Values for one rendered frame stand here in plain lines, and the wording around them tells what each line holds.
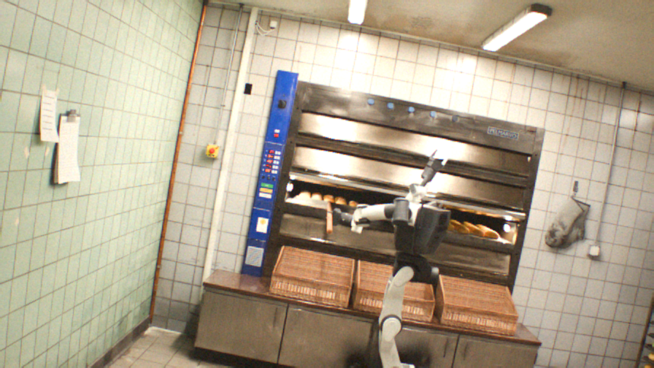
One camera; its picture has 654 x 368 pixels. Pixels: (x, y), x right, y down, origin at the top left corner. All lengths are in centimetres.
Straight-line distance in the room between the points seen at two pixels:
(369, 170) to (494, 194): 98
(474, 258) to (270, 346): 169
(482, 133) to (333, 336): 189
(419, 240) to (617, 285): 209
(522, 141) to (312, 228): 175
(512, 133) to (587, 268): 123
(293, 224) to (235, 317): 89
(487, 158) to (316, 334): 184
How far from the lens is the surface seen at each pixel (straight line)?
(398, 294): 413
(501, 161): 509
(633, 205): 548
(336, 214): 440
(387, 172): 495
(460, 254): 509
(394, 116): 497
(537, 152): 517
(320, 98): 497
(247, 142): 498
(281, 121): 493
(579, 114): 529
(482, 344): 470
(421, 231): 400
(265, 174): 494
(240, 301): 456
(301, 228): 497
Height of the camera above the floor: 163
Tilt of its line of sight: 3 degrees down
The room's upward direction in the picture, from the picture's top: 11 degrees clockwise
